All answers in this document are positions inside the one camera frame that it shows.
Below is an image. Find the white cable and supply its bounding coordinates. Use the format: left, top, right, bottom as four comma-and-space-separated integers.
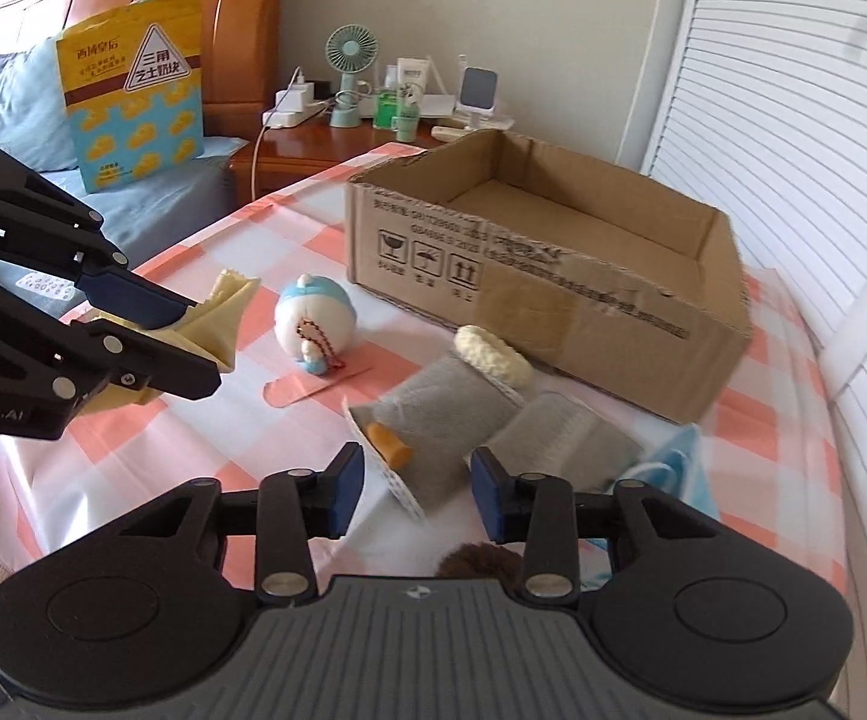
248, 66, 307, 203

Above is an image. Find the pink bandage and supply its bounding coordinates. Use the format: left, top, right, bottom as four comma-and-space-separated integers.
264, 364, 374, 410

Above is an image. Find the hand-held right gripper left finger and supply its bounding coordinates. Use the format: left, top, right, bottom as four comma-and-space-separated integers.
129, 442, 367, 608

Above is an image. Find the white power strip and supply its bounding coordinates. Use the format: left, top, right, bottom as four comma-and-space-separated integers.
262, 94, 333, 128

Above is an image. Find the blue face mask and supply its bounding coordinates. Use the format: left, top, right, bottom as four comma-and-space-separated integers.
583, 424, 723, 590

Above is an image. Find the grey sock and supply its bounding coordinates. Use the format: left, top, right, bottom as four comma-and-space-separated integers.
482, 392, 644, 488

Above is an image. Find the white dotted card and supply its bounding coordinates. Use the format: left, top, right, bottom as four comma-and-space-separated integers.
17, 274, 74, 302

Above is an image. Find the wooden headboard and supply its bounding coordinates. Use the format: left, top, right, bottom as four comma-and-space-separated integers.
0, 0, 295, 143

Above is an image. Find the yellow cloth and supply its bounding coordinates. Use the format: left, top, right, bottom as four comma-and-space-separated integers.
73, 268, 263, 410

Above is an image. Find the yellow paper bag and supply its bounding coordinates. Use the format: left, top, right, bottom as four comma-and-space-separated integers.
56, 0, 205, 192

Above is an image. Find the blue pillow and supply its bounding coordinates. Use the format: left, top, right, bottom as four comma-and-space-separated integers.
0, 41, 78, 173

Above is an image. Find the cream item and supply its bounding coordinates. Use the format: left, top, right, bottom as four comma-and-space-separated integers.
347, 325, 533, 522

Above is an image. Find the wooden nightstand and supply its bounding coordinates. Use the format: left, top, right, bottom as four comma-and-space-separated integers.
230, 116, 449, 207

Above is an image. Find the pink checkered tablecloth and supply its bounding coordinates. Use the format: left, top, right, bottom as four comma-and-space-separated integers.
0, 142, 850, 616

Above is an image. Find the brown cardboard box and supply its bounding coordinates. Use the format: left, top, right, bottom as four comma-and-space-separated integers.
343, 127, 753, 425

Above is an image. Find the green desk fan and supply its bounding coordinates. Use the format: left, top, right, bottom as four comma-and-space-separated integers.
326, 22, 370, 128

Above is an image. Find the brown hair scrunchie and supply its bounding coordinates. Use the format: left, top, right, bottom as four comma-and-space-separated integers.
433, 540, 528, 582

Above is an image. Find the green bottle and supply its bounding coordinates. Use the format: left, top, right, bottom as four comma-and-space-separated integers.
374, 86, 404, 128

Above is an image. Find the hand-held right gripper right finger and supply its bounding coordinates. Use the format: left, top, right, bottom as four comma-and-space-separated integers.
470, 446, 712, 605

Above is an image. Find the white tube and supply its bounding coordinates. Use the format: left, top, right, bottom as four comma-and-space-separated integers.
395, 58, 428, 102

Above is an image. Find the white and blue plush toy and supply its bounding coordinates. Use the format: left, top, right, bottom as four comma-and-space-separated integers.
274, 274, 359, 376

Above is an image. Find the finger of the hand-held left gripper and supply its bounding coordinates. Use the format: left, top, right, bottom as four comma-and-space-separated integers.
0, 137, 199, 331
0, 259, 224, 402

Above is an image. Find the blue bed sheet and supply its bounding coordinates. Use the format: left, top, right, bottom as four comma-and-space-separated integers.
28, 135, 254, 256

